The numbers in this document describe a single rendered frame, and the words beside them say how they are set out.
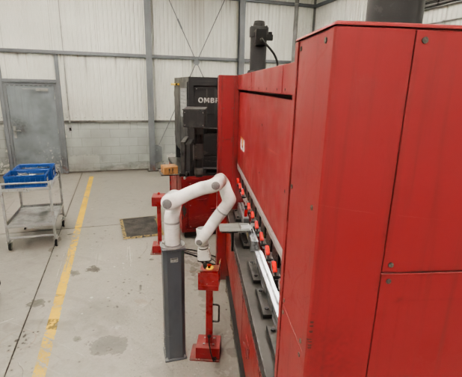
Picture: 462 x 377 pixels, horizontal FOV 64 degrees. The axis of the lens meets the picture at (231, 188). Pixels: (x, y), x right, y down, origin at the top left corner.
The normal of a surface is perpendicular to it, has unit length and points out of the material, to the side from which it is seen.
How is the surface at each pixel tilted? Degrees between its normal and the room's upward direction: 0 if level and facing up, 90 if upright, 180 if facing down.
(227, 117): 90
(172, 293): 90
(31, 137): 90
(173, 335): 90
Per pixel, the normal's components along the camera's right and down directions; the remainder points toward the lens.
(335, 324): 0.09, 0.27
